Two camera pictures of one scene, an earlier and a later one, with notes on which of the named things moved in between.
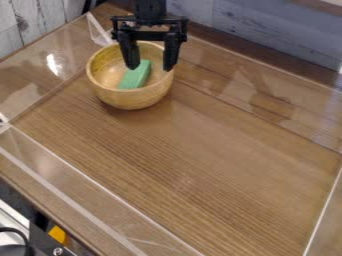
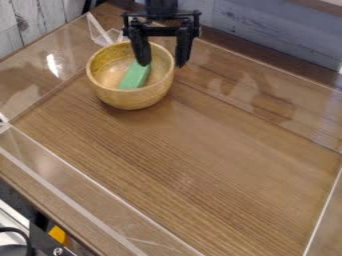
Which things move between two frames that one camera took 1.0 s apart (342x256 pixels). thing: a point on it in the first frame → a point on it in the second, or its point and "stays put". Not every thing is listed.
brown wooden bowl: (105, 67) stays put
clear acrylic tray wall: (76, 203) stays put
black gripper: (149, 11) → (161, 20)
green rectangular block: (135, 77) stays put
